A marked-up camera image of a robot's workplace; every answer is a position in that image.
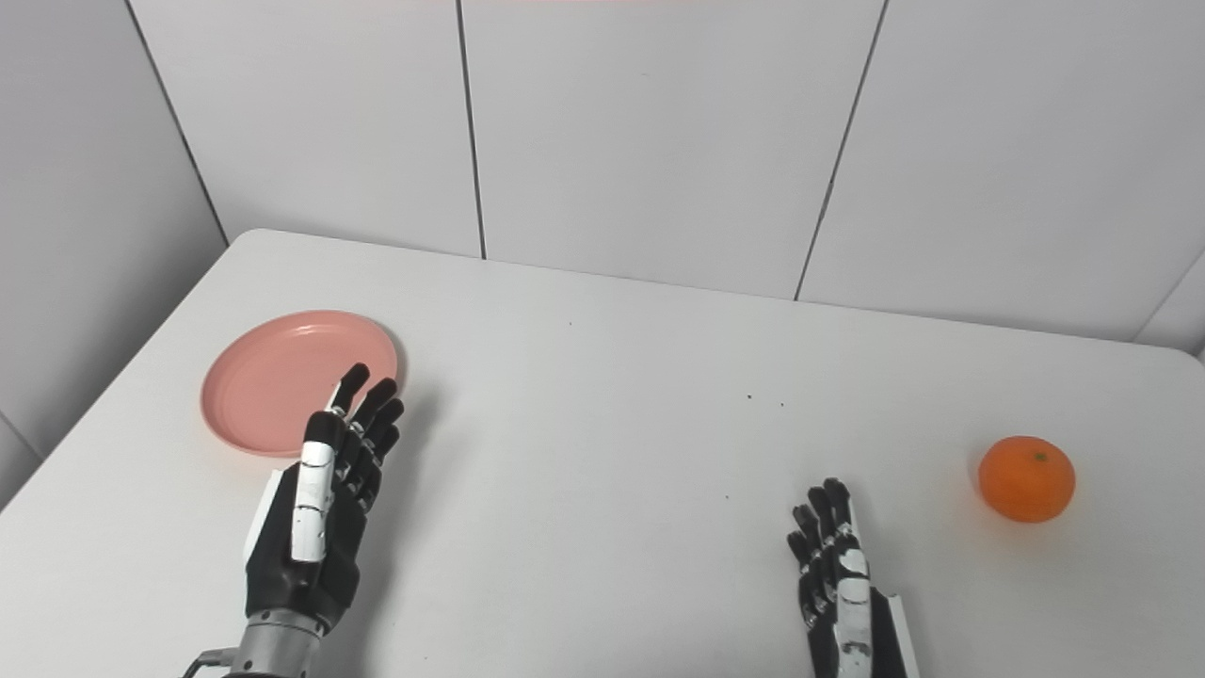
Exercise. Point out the pink round plate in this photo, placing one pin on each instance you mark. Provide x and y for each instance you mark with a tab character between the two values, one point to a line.
282	381

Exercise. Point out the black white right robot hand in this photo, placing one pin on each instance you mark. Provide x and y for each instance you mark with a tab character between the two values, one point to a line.
852	612

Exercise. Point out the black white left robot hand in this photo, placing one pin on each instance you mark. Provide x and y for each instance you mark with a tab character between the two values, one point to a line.
306	546

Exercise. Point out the orange fruit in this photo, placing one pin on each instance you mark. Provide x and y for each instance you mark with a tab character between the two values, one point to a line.
1026	478

